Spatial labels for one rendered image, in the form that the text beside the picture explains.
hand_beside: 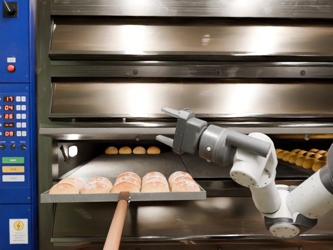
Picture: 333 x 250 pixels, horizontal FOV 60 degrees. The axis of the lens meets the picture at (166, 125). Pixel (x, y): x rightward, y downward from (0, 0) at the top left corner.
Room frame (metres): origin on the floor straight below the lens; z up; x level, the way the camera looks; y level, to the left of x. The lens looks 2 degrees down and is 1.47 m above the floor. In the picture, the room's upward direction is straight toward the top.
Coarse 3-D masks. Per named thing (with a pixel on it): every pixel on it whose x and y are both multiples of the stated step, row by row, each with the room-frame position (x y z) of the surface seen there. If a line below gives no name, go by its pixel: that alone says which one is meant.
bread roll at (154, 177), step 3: (150, 177) 1.08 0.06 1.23; (153, 177) 1.07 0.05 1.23; (156, 177) 1.07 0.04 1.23; (159, 177) 1.07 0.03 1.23; (162, 177) 1.09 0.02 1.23; (147, 180) 1.07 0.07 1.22; (150, 180) 1.06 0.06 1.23; (153, 180) 1.06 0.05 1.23; (159, 180) 1.06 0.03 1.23; (162, 180) 1.07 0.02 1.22; (165, 180) 1.08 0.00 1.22; (144, 183) 1.07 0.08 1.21; (165, 183) 1.07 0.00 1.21
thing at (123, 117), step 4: (48, 116) 1.14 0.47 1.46; (52, 116) 1.14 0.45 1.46; (56, 116) 1.14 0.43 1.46; (60, 116) 1.14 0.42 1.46; (64, 116) 1.14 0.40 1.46; (68, 116) 1.14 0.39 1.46; (72, 116) 1.14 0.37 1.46; (76, 116) 1.14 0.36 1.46; (80, 116) 1.14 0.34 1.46; (84, 116) 1.14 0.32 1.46; (88, 116) 1.14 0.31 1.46; (92, 116) 1.14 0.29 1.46; (96, 116) 1.14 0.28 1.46; (100, 116) 1.14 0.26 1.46; (104, 116) 1.14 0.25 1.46; (108, 116) 1.14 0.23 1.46; (112, 116) 1.15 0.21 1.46; (116, 116) 1.15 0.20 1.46; (120, 116) 1.15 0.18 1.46; (124, 116) 1.15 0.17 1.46; (128, 116) 1.15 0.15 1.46; (72, 120) 1.14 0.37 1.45; (124, 120) 1.14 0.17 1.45
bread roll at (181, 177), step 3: (177, 177) 1.08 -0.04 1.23; (180, 177) 1.08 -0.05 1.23; (183, 177) 1.08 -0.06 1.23; (186, 177) 1.08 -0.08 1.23; (189, 177) 1.09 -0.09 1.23; (171, 180) 1.09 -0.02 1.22; (174, 180) 1.07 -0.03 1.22; (177, 180) 1.07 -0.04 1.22; (180, 180) 1.07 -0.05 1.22; (189, 180) 1.07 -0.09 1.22; (192, 180) 1.08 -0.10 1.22; (171, 183) 1.07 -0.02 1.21; (174, 183) 1.07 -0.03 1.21; (171, 186) 1.07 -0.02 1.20
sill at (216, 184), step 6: (60, 180) 1.26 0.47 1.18; (198, 180) 1.26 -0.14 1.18; (204, 180) 1.26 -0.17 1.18; (210, 180) 1.26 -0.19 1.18; (216, 180) 1.26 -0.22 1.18; (222, 180) 1.26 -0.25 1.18; (228, 180) 1.26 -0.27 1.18; (276, 180) 1.27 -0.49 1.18; (282, 180) 1.27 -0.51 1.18; (288, 180) 1.27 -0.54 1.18; (294, 180) 1.27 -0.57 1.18; (300, 180) 1.27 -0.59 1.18; (204, 186) 1.26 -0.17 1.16; (210, 186) 1.26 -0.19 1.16; (216, 186) 1.26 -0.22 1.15; (222, 186) 1.26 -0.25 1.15; (228, 186) 1.26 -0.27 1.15; (234, 186) 1.26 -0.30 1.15; (240, 186) 1.26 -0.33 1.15; (288, 186) 1.27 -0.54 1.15
